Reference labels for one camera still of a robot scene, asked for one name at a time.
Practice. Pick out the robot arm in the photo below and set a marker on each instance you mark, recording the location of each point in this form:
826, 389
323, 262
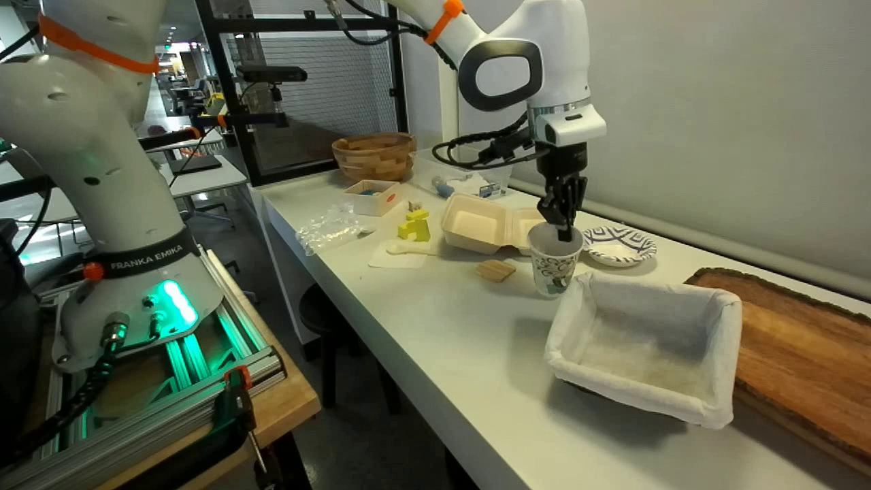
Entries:
102, 170

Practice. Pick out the orange and black clamp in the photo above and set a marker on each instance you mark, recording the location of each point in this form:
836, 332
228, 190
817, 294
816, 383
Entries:
238, 401

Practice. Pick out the woven wooden basket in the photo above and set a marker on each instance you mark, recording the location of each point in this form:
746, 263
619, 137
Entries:
374, 156

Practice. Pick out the small white box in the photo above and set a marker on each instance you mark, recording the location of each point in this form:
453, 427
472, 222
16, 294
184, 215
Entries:
371, 199

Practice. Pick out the clear plastic container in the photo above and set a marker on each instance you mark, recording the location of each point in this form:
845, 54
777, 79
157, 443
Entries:
469, 180

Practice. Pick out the white napkin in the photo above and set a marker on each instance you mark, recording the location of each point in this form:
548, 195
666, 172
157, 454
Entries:
395, 260

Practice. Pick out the yellow toy block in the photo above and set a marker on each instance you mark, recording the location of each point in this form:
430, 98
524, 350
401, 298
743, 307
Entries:
415, 226

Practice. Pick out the wooden slab board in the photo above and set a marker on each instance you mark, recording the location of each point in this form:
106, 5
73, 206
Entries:
803, 347

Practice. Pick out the basket with white cloth liner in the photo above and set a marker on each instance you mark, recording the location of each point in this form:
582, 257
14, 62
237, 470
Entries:
646, 347

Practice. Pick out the patterned paper cup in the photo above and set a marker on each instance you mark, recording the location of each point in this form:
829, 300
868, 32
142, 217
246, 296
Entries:
554, 269

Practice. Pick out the white plastic spoon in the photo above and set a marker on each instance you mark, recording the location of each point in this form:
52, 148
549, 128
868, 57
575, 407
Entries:
408, 250

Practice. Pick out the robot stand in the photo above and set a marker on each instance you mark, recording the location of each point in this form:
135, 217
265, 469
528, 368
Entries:
286, 401

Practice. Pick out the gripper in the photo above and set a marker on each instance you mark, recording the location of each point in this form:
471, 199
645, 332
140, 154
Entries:
566, 160

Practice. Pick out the camera on mount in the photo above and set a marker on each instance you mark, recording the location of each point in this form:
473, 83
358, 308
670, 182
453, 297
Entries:
272, 73

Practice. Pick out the blue patterned paper plate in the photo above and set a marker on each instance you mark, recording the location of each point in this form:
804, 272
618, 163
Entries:
620, 246

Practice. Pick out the black frame with mesh panel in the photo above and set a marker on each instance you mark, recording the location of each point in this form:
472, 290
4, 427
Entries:
326, 88

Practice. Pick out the open styrofoam pack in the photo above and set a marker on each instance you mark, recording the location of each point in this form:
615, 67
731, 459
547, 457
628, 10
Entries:
476, 224

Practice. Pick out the clear plastic wrap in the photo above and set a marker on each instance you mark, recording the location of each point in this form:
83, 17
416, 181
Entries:
330, 228

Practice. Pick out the small wooden piece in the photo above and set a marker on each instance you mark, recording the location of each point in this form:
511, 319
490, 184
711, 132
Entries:
495, 270

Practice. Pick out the black stool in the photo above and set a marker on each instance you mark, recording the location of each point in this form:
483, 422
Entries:
326, 320

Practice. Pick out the white desk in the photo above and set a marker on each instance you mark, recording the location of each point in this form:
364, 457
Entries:
204, 178

